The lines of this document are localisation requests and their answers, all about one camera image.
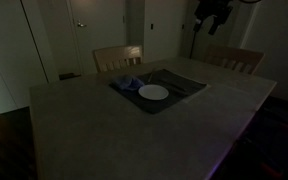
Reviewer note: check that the small dark wall switch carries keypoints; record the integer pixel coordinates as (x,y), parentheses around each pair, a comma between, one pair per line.
(183,26)
(151,26)

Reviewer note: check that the white round plate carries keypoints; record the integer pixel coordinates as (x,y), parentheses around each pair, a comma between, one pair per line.
(153,92)

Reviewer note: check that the blue towel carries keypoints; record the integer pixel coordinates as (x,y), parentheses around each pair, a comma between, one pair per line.
(128,82)

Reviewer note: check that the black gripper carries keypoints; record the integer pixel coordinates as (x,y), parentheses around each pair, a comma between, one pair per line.
(215,8)

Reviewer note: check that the dark grey placemat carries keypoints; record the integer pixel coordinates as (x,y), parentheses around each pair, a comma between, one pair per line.
(157,106)

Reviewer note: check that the metal fork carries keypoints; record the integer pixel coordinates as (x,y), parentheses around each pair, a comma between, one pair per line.
(151,76)

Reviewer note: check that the white closet door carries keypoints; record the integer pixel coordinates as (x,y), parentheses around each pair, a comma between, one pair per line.
(4,50)

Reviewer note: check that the white room door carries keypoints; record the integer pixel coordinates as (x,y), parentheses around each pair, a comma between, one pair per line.
(100,33)

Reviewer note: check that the metal spoon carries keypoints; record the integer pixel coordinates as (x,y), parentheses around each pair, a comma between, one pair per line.
(180,88)

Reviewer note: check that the small brown floor object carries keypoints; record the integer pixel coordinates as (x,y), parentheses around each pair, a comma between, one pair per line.
(70,76)

